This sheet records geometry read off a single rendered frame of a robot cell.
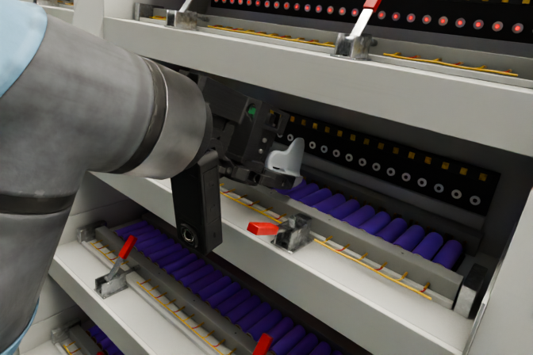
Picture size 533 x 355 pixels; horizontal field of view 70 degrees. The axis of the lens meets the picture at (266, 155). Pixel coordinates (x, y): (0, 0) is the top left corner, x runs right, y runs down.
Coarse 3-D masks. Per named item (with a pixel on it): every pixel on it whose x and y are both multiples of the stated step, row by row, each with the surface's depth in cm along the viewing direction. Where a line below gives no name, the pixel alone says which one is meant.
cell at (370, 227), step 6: (378, 216) 45; (384, 216) 45; (366, 222) 43; (372, 222) 43; (378, 222) 44; (384, 222) 44; (360, 228) 42; (366, 228) 42; (372, 228) 42; (378, 228) 43; (372, 234) 42
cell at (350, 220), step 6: (360, 210) 46; (366, 210) 46; (372, 210) 47; (348, 216) 44; (354, 216) 44; (360, 216) 44; (366, 216) 45; (372, 216) 47; (348, 222) 42; (354, 222) 43; (360, 222) 44
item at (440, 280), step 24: (240, 192) 48; (264, 192) 46; (288, 216) 44; (312, 216) 42; (336, 240) 40; (360, 240) 39; (384, 240) 39; (384, 264) 37; (408, 264) 36; (432, 264) 36; (432, 288) 35; (456, 288) 33
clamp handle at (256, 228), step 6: (252, 222) 34; (294, 222) 39; (252, 228) 34; (258, 228) 33; (264, 228) 34; (270, 228) 35; (276, 228) 36; (282, 228) 37; (288, 228) 38; (294, 228) 39; (258, 234) 34; (264, 234) 34; (270, 234) 35; (276, 234) 36
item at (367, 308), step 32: (320, 160) 56; (128, 192) 54; (160, 192) 49; (384, 192) 50; (416, 192) 48; (224, 224) 43; (480, 224) 44; (224, 256) 44; (256, 256) 40; (288, 256) 38; (320, 256) 39; (480, 256) 43; (288, 288) 38; (320, 288) 36; (352, 288) 34; (384, 288) 35; (480, 288) 35; (320, 320) 36; (352, 320) 34; (384, 320) 32; (416, 320) 32; (448, 320) 32; (480, 320) 28; (384, 352) 33; (416, 352) 31; (448, 352) 29
